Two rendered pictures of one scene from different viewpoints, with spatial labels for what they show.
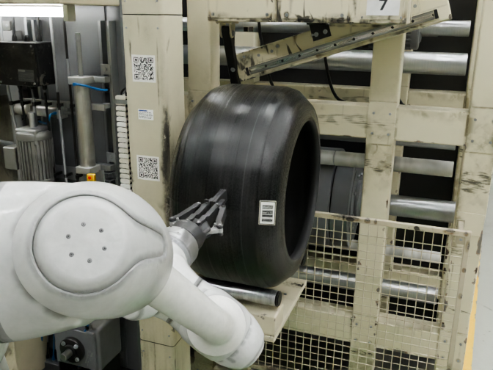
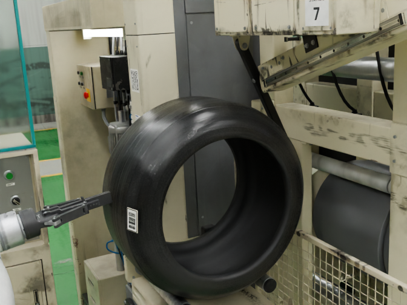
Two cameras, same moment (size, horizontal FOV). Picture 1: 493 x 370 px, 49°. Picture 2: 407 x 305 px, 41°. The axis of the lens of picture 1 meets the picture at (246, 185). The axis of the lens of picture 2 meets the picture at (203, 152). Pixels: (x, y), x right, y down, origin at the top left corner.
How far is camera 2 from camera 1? 1.18 m
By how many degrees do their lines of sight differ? 43
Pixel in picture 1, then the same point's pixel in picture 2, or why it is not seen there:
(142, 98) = (135, 105)
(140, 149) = not seen: hidden behind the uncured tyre
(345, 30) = (329, 40)
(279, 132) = (162, 146)
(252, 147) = (134, 157)
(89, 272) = not seen: outside the picture
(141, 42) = (132, 58)
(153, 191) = not seen: hidden behind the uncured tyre
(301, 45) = (298, 57)
